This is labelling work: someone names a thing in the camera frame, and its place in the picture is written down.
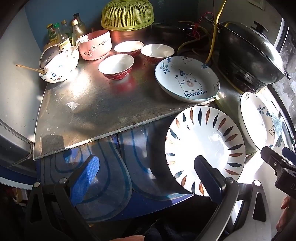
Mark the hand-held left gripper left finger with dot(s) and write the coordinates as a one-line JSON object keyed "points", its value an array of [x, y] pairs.
{"points": [[84, 179]]}

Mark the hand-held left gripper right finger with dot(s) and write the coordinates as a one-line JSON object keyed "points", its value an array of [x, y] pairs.
{"points": [[209, 180]]}

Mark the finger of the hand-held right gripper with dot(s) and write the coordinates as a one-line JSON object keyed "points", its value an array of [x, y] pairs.
{"points": [[271, 158], [290, 155]]}

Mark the white leaf-pattern plate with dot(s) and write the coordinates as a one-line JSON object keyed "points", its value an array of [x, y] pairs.
{"points": [[208, 136]]}

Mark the white bear-print plate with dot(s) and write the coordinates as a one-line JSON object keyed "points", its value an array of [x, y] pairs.
{"points": [[254, 115]]}

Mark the person's right hand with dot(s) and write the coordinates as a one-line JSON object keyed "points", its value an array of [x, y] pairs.
{"points": [[290, 213]]}

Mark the black cooker base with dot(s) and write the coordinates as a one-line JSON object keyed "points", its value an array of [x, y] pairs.
{"points": [[240, 77]]}

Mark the blue bear-print plate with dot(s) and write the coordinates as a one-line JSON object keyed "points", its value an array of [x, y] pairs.
{"points": [[189, 76]]}

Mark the small white bear bowl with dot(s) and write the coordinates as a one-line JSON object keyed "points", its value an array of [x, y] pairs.
{"points": [[54, 77]]}

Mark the black wok with lid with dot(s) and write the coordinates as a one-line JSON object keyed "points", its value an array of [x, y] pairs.
{"points": [[254, 48]]}

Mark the red bowl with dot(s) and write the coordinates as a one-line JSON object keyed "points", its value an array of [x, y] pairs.
{"points": [[128, 47], [157, 52], [115, 66]]}

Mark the wooden chopstick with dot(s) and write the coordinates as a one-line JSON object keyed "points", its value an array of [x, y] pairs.
{"points": [[38, 71], [25, 67]]}

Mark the large white bear bowl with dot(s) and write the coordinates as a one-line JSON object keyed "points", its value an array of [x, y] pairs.
{"points": [[62, 61]]}

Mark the glass pot lid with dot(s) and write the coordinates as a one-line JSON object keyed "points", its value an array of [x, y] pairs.
{"points": [[47, 54]]}

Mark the pink flower bowl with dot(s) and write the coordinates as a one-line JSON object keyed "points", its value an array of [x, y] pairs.
{"points": [[94, 47]]}

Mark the white-label sauce bottle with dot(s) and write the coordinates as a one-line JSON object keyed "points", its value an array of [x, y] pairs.
{"points": [[62, 39]]}

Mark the green-label sauce bottle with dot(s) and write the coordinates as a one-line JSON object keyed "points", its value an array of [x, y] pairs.
{"points": [[52, 34]]}

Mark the copper basin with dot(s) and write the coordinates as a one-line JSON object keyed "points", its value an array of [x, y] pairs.
{"points": [[129, 36]]}

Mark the clear glass bottle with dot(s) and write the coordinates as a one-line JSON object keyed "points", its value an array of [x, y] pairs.
{"points": [[66, 27]]}

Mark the dark pot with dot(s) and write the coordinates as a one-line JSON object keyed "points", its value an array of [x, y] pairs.
{"points": [[168, 32]]}

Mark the dark-cap glass bottle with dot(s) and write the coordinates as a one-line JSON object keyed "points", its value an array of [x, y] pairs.
{"points": [[81, 23]]}

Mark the yellow mesh food cover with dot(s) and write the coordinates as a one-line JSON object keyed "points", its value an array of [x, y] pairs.
{"points": [[127, 15]]}

